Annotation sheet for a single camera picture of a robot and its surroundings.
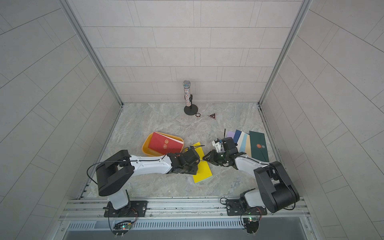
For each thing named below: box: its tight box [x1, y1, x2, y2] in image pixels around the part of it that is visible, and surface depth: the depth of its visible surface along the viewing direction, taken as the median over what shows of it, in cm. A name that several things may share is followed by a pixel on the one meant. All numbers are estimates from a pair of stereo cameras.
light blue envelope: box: [239, 133, 248, 153], surface depth 96 cm
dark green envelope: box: [249, 130, 270, 163], surface depth 96 cm
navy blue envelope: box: [233, 129, 242, 144], surface depth 101 cm
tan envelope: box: [245, 134, 252, 158], surface depth 96 cm
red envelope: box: [148, 132, 184, 155], surface depth 91 cm
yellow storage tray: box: [142, 131, 185, 157], surface depth 92 cm
